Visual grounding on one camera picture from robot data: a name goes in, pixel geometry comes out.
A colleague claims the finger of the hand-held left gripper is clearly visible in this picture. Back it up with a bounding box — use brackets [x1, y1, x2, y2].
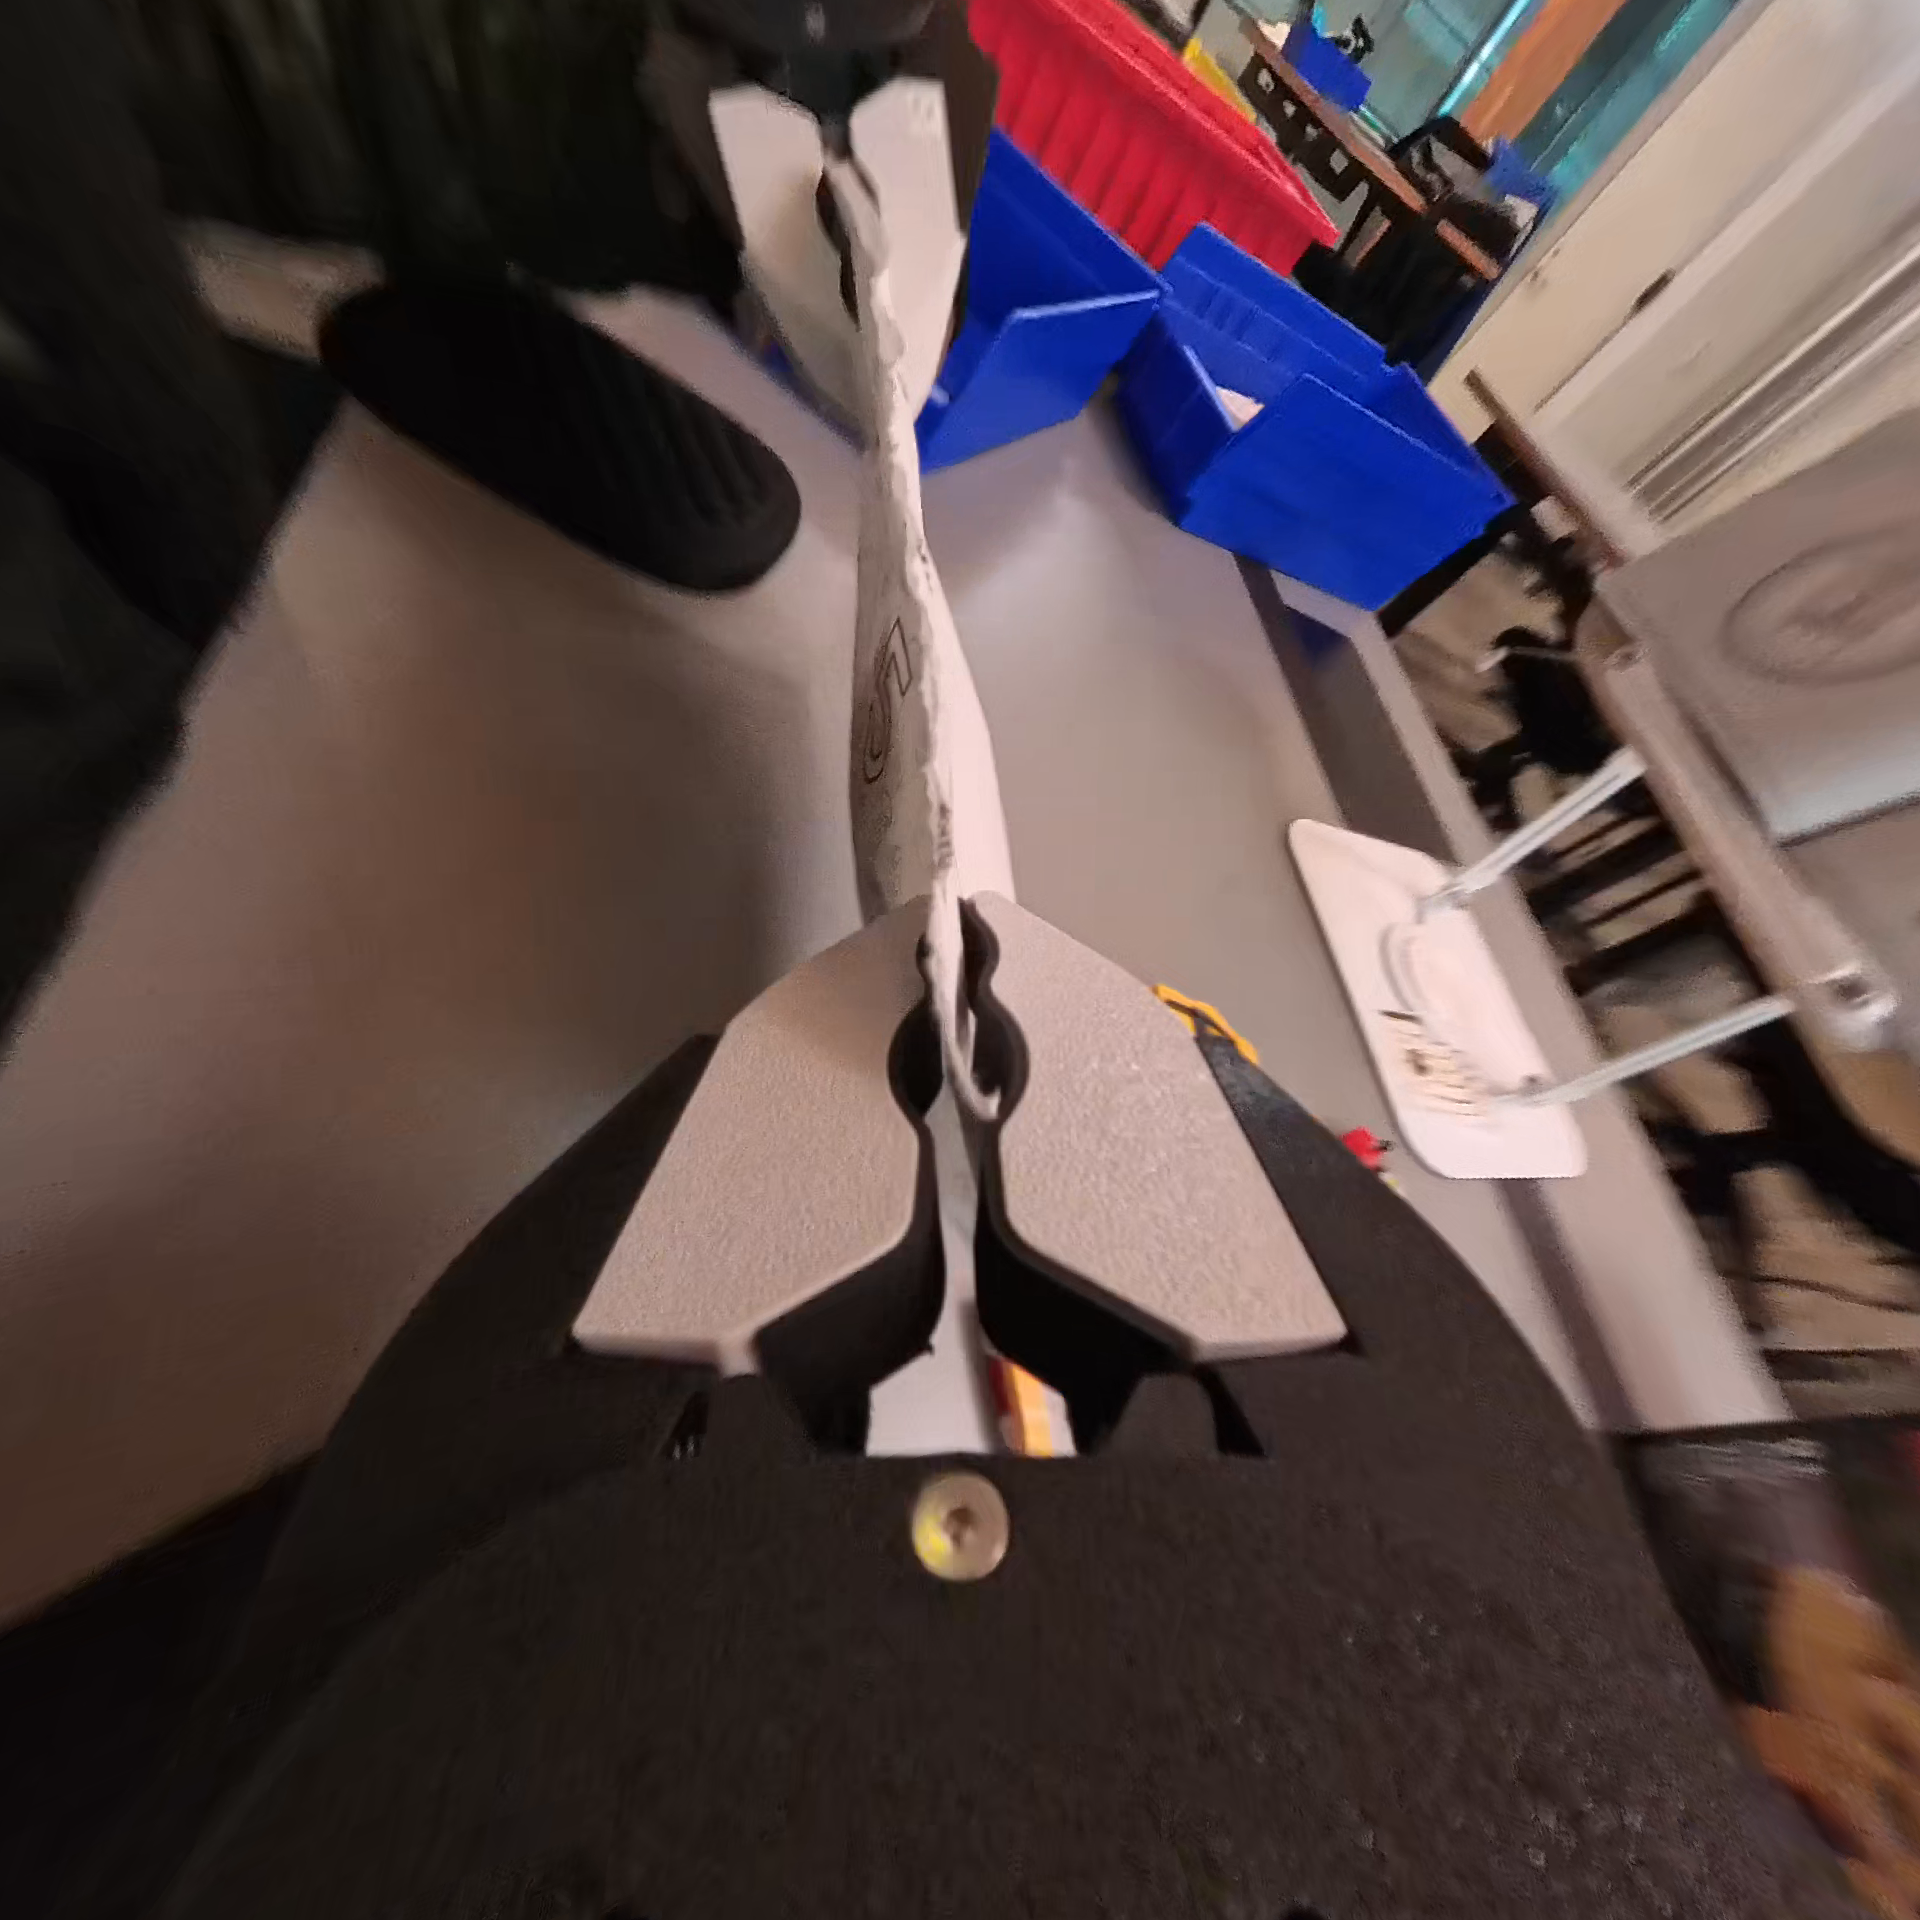
[704, 82, 864, 407]
[848, 75, 969, 407]

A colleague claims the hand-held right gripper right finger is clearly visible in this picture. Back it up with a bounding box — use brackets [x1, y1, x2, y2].
[961, 897, 1350, 1443]

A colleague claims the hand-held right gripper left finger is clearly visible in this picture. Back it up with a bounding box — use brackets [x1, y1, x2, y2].
[569, 904, 946, 1449]

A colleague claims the white printed paper bag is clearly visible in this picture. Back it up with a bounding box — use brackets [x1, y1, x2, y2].
[816, 151, 1011, 1120]

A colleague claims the person's left forearm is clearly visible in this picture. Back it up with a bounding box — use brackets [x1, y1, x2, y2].
[152, 0, 736, 296]

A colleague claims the yellow lego car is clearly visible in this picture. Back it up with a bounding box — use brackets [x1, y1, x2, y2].
[1154, 983, 1262, 1067]

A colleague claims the blue plastic bin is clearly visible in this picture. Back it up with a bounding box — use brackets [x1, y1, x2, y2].
[1119, 225, 1518, 617]
[914, 129, 1163, 473]

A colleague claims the red plastic bin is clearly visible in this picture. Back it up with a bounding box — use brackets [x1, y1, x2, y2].
[968, 0, 1340, 280]

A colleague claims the small sticker sheet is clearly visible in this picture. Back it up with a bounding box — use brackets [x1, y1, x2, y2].
[1382, 1012, 1495, 1127]

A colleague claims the metal stand with round base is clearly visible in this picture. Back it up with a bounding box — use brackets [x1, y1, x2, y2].
[1382, 743, 1894, 1113]

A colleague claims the wooden table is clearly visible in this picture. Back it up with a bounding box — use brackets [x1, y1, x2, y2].
[1246, 17, 1502, 280]

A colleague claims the person's dark jacket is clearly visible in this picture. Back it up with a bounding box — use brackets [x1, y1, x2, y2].
[0, 0, 348, 1021]

